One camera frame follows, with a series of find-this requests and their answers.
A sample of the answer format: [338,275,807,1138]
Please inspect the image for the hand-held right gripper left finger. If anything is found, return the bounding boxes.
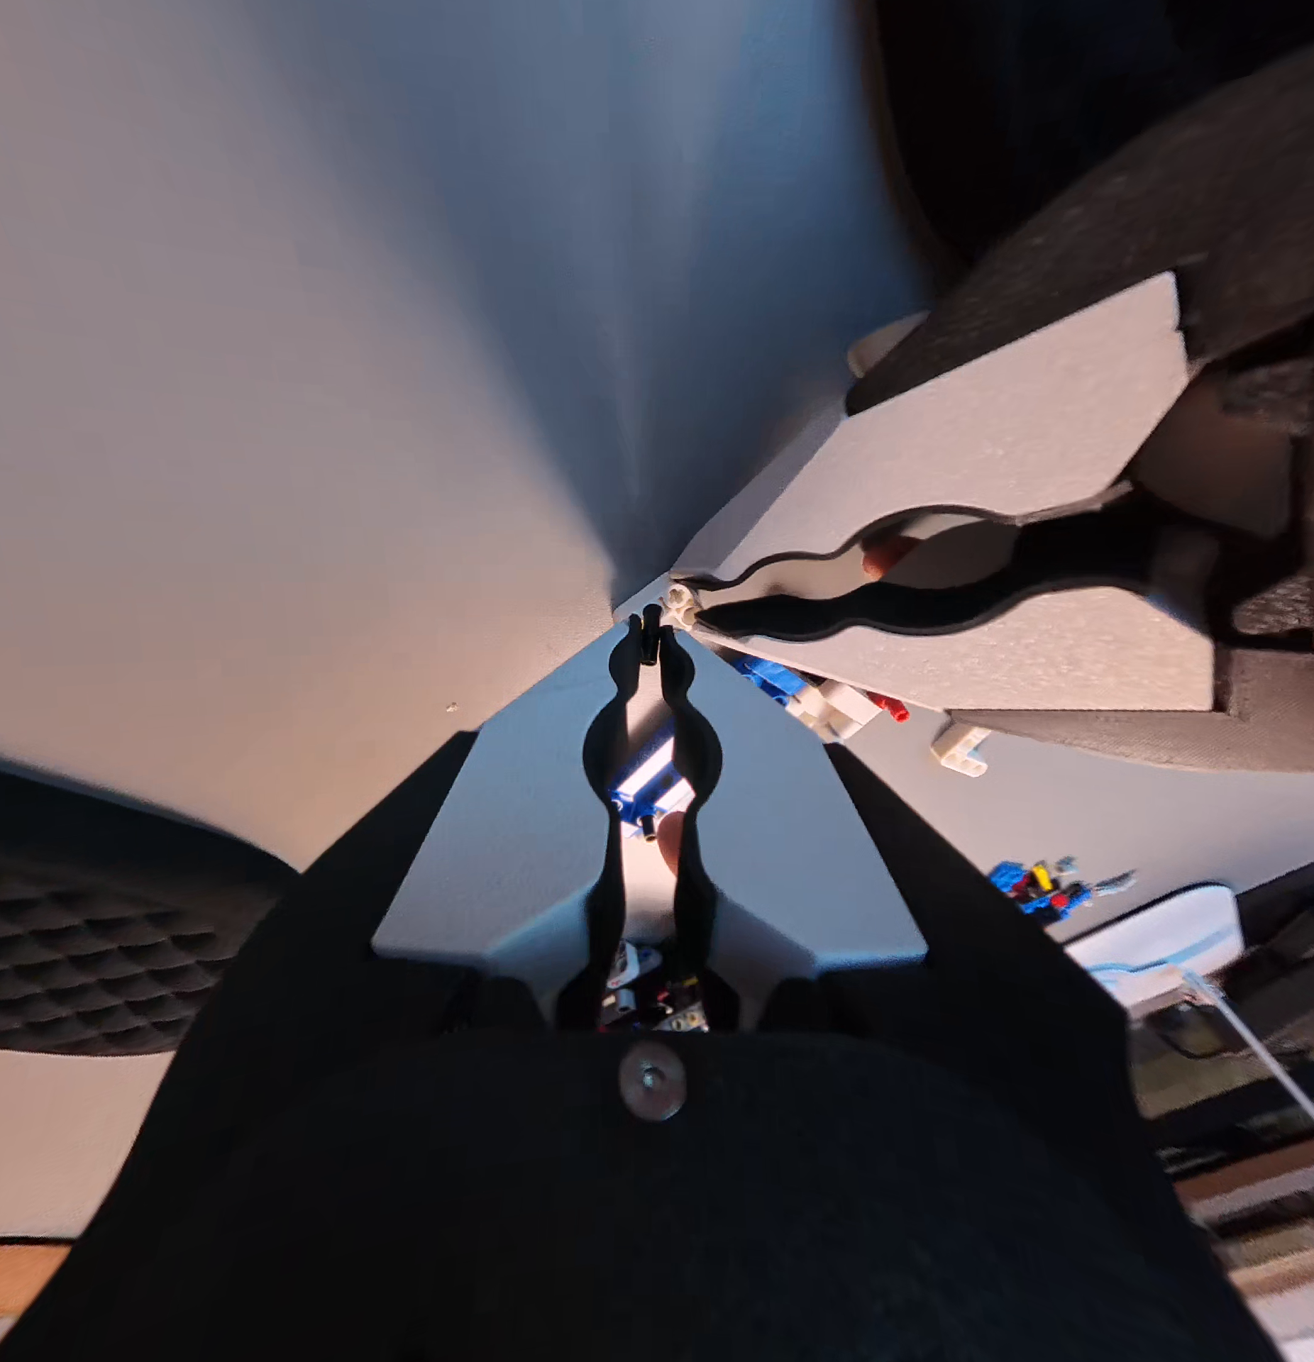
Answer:
[369,615,646,1031]

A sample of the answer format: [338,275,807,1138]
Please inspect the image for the blue and white lego assembly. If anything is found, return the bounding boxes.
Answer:
[614,655,913,847]

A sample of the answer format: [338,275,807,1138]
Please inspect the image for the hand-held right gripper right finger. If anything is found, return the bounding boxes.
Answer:
[657,626,929,1031]

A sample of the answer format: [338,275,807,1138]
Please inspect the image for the white book stand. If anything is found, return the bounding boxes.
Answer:
[1063,883,1314,1150]

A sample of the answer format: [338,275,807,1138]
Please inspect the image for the pile of mixed lego pieces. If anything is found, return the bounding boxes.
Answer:
[986,856,1140,923]

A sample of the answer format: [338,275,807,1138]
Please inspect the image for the white L-shaped lego beam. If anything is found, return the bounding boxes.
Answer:
[929,719,993,780]

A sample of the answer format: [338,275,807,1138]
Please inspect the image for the partly built lego car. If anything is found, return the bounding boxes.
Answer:
[597,943,712,1033]

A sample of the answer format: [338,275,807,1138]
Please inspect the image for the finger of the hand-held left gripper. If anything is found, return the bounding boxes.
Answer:
[680,575,1221,715]
[614,273,1193,622]

